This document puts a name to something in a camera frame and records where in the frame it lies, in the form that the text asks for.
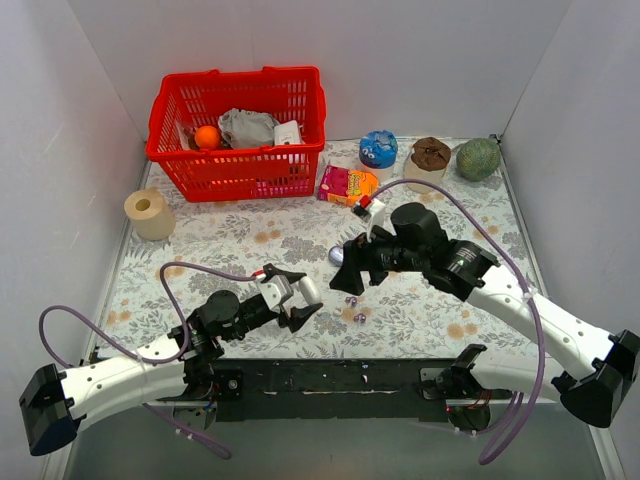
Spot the white earbud charging case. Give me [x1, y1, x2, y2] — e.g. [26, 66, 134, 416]
[295, 276, 322, 305]

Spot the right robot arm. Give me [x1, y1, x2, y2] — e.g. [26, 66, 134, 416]
[330, 197, 639, 428]

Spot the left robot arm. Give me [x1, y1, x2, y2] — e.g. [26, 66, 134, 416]
[19, 264, 323, 456]

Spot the purple earbud case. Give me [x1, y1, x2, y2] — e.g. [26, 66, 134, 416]
[328, 246, 344, 266]

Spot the pink orange candy box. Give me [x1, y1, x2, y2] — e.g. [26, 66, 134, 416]
[317, 165, 379, 207]

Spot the brown topped paper roll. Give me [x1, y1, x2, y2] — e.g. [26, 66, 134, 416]
[404, 137, 451, 185]

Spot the blue wrapped paper roll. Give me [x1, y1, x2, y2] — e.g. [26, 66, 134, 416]
[358, 130, 398, 183]

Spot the green melon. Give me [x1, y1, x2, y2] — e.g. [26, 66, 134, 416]
[456, 138, 501, 182]

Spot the beige paper roll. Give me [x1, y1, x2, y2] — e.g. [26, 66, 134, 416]
[124, 187, 176, 241]

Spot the white box in basket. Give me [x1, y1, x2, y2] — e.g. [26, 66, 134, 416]
[273, 120, 304, 146]

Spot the red plastic shopping basket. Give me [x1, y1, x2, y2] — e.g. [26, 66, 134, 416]
[146, 66, 326, 202]

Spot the crumpled grey cloth bag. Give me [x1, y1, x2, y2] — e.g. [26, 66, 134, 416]
[218, 108, 280, 149]

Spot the orange fruit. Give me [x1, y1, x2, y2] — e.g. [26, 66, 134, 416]
[194, 125, 221, 150]

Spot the clear snack bag in basket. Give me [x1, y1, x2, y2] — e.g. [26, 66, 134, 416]
[175, 121, 199, 151]

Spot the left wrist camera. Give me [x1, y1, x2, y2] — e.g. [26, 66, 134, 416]
[255, 273, 294, 314]

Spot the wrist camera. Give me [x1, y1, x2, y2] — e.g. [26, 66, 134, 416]
[255, 273, 294, 314]
[352, 195, 386, 241]

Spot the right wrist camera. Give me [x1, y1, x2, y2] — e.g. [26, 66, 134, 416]
[352, 195, 386, 241]

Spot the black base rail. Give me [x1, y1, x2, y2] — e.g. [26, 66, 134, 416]
[154, 357, 501, 424]

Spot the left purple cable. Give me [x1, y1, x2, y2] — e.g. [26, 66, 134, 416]
[38, 261, 264, 460]

